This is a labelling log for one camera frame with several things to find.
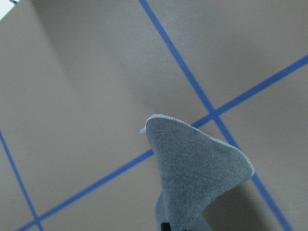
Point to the grey towel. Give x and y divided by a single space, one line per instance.
195 169

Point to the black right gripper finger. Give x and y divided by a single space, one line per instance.
165 226

